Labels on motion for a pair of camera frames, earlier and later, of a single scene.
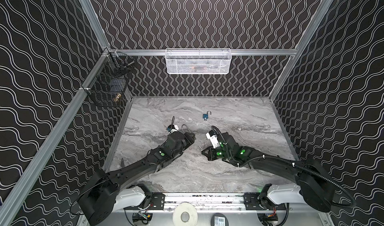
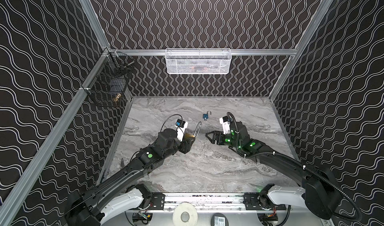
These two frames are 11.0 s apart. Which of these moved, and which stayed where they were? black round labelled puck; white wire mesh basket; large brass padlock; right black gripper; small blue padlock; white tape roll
Moved: right black gripper; large brass padlock
Stayed: white wire mesh basket; black round labelled puck; small blue padlock; white tape roll
